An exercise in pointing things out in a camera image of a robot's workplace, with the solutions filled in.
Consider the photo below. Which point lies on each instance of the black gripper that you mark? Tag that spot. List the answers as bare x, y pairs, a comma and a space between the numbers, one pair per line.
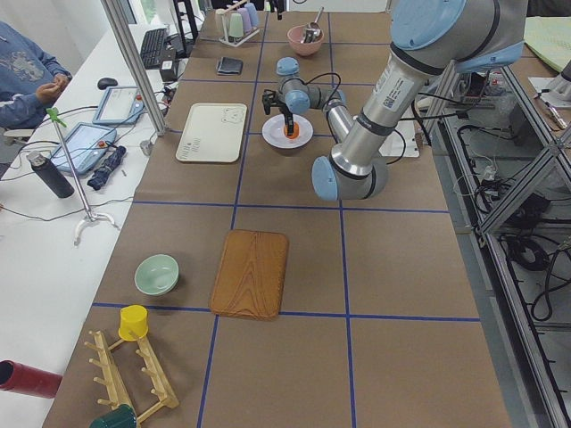
285, 111

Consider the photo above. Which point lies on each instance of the orange mandarin fruit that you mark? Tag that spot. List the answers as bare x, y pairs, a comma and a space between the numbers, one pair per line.
291, 132

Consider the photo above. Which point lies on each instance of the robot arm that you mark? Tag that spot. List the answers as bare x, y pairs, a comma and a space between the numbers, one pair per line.
426, 37
563, 76

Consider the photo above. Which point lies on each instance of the cream bear print tray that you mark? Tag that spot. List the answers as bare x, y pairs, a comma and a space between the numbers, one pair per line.
213, 133

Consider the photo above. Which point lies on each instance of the brown wooden tray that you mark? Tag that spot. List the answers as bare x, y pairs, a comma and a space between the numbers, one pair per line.
251, 275

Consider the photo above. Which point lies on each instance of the white round plate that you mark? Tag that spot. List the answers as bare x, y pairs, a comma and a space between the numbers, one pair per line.
274, 132

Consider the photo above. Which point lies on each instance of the folded grey cloth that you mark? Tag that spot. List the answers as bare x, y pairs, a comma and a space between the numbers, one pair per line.
227, 66

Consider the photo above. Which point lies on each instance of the pink bowl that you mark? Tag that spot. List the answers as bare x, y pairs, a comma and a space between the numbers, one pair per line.
296, 40

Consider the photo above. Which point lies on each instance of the metal scoop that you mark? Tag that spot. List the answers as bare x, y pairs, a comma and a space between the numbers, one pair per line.
312, 30

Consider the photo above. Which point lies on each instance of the rack with pastel cups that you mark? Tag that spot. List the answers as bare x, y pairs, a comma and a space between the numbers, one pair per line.
237, 22

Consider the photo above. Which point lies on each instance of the black power adapter box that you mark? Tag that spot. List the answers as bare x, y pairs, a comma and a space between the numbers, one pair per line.
169, 70

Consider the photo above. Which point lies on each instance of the black keyboard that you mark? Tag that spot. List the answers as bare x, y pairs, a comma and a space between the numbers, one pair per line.
151, 48

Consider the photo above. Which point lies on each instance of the far blue teach pendant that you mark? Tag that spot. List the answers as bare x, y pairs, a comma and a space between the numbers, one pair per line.
119, 106

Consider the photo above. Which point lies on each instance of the blue teach pendant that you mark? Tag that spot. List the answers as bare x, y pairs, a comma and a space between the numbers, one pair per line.
87, 144
119, 106

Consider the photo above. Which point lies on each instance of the near blue teach pendant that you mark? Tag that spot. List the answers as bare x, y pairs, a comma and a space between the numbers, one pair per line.
87, 144

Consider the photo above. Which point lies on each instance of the black computer mouse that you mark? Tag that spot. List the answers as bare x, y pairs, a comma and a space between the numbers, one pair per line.
104, 83

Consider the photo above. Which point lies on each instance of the folded dark blue umbrella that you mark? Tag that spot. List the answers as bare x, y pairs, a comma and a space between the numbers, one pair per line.
103, 173

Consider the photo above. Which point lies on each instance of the light green bowl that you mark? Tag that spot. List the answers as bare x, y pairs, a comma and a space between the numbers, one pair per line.
157, 275

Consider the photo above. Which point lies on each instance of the metal stand with green clip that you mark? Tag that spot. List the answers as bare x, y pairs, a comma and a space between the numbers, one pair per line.
91, 218

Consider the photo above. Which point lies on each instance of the black water bottle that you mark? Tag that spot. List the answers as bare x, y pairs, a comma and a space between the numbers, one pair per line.
50, 175

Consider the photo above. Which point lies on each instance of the yellow cup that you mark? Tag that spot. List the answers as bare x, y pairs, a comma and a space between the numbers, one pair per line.
133, 323

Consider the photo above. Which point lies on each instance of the person in blue sweater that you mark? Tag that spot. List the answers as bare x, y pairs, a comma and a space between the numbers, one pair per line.
32, 80

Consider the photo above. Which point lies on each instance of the wooden cup rack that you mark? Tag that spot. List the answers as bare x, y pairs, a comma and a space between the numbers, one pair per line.
131, 376

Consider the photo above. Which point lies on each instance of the dark green cup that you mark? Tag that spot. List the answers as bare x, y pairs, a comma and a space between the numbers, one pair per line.
121, 417

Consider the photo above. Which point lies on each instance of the red cylinder bottle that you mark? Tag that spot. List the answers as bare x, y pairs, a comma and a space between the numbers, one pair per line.
28, 380

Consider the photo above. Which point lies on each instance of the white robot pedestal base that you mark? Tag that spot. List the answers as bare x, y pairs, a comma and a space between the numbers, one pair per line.
402, 141

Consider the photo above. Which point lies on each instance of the aluminium frame post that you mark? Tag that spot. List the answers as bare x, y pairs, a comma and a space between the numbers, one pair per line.
120, 28

